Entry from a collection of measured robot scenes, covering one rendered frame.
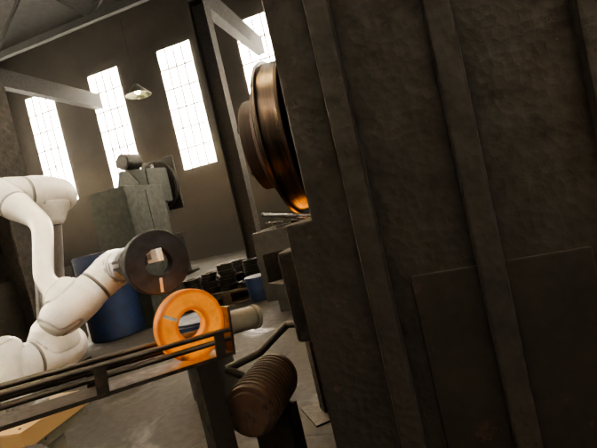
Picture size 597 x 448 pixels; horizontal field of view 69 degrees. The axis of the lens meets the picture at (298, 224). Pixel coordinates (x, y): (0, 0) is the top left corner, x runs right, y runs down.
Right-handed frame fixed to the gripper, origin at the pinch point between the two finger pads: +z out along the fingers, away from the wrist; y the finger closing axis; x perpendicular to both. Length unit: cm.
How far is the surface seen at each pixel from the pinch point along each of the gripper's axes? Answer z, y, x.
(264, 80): 13, -36, 38
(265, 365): 6.5, -17.8, -33.7
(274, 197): -851, -674, 86
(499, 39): 71, -40, 20
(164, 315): 11.9, 5.5, -12.7
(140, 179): -744, -288, 164
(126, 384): 12.3, 16.1, -22.9
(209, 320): 11.6, -4.0, -17.1
